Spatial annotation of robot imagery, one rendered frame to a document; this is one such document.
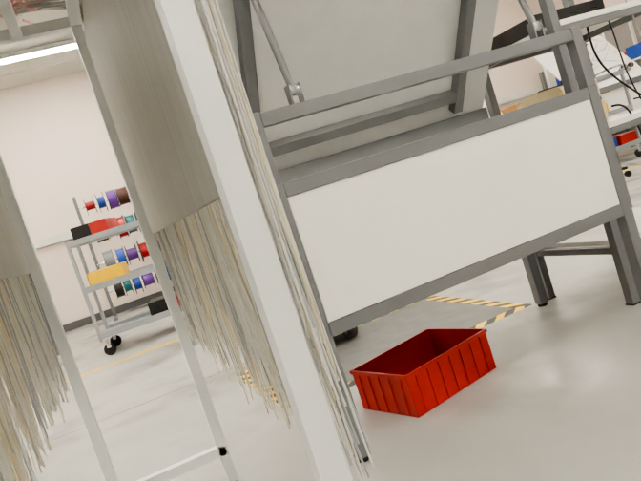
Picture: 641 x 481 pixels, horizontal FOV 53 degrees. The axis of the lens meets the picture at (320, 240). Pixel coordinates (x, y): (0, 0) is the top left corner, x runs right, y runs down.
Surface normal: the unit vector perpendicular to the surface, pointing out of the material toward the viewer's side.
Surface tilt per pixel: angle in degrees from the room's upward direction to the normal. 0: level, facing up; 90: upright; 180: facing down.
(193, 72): 90
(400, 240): 90
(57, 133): 90
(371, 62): 129
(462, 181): 90
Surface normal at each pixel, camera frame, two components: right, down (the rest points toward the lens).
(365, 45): 0.47, 0.56
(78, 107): 0.32, -0.03
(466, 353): 0.55, -0.11
